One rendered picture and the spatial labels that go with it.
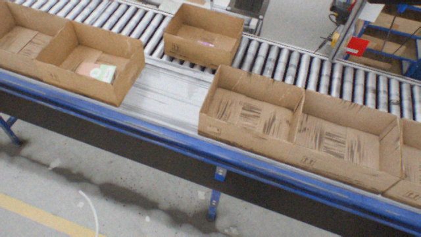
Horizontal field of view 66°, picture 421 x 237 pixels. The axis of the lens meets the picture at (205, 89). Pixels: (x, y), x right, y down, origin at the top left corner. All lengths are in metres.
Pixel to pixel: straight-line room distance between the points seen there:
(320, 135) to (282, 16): 2.16
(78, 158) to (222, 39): 1.30
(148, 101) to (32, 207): 1.19
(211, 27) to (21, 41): 1.06
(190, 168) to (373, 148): 0.85
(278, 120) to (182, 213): 1.00
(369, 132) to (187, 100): 0.85
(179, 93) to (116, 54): 0.40
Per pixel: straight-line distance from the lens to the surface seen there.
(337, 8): 1.92
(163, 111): 1.51
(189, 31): 2.05
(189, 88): 1.58
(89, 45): 1.81
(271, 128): 1.50
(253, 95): 1.56
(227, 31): 2.02
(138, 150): 1.71
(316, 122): 1.58
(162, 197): 2.26
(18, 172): 2.57
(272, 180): 1.49
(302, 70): 1.97
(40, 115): 1.96
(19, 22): 2.06
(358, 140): 1.61
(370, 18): 1.96
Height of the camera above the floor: 2.12
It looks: 52 degrees down
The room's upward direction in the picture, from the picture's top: 5 degrees clockwise
